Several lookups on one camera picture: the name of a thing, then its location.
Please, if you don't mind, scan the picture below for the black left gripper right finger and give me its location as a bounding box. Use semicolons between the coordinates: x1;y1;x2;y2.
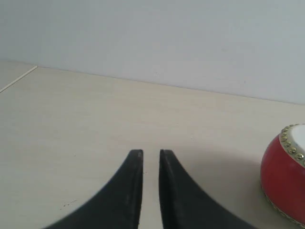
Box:
159;149;253;229

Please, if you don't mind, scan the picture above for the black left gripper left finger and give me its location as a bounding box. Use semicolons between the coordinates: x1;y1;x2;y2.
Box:
48;149;143;229

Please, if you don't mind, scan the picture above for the small red drum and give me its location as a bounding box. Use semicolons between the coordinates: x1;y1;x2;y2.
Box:
260;124;305;228

